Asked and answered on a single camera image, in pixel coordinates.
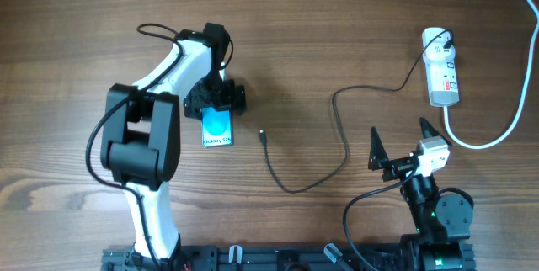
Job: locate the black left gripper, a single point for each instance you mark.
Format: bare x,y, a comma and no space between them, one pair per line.
229,100

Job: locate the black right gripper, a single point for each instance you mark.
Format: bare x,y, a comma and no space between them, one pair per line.
379,160

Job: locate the Galaxy smartphone with teal screen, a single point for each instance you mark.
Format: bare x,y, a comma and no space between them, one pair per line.
216,128

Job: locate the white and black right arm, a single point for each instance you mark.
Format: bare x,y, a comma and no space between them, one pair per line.
442,217

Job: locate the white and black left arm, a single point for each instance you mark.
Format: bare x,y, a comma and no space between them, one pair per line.
140,133

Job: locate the white power strip socket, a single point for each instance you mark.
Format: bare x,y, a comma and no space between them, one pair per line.
441,76

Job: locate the white USB charger adapter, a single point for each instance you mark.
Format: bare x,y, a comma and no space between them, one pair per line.
436,52

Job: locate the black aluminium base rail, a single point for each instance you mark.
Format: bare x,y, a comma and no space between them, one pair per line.
295,258

